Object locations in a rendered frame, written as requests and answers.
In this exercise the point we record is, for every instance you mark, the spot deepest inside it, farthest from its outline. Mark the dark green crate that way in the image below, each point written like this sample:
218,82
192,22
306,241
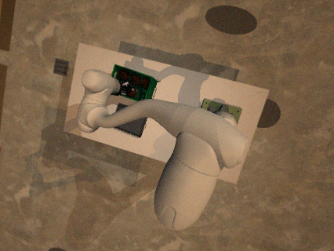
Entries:
142,94

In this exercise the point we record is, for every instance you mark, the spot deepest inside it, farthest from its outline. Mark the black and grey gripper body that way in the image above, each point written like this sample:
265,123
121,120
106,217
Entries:
121,87

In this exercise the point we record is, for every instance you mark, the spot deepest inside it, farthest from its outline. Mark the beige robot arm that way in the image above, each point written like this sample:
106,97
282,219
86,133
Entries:
205,143

